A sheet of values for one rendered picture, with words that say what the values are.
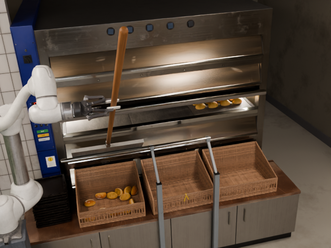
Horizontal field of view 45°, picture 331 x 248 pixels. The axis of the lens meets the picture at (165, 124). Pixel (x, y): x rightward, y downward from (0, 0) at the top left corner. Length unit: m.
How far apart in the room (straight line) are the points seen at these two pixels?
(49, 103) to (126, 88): 1.45
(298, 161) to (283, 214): 1.56
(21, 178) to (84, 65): 1.06
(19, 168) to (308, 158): 3.77
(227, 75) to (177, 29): 0.64
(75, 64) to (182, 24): 0.92
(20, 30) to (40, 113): 1.27
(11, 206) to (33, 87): 0.95
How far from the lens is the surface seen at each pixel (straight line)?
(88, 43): 3.23
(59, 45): 3.23
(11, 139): 2.63
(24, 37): 3.20
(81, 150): 3.04
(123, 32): 1.34
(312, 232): 4.31
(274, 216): 3.88
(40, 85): 2.04
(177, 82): 3.46
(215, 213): 3.50
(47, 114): 2.02
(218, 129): 3.78
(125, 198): 3.60
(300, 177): 5.06
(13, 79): 3.33
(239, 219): 3.72
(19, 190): 2.80
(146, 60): 3.32
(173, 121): 3.59
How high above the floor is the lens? 2.79
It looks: 27 degrees down
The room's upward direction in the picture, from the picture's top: 3 degrees counter-clockwise
